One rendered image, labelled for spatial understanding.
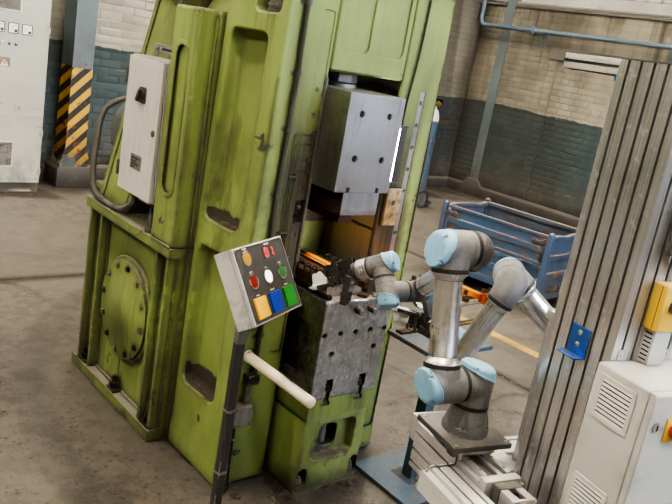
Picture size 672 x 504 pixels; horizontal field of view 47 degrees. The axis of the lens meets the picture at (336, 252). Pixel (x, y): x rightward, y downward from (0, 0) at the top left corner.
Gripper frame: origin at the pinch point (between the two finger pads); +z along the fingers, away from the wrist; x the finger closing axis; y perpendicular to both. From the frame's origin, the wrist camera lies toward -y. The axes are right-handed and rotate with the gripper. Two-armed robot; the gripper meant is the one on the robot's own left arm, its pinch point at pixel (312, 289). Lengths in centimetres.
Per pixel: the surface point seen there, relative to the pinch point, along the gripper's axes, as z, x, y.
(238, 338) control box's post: 30.0, 11.6, -9.7
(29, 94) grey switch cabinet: 410, -309, 227
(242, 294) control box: 11.7, 27.0, 6.7
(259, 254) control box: 10.4, 11.2, 17.9
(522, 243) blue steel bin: 25, -421, -43
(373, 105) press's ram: -27, -42, 61
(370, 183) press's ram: -14, -48, 32
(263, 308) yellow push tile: 9.6, 20.3, -0.4
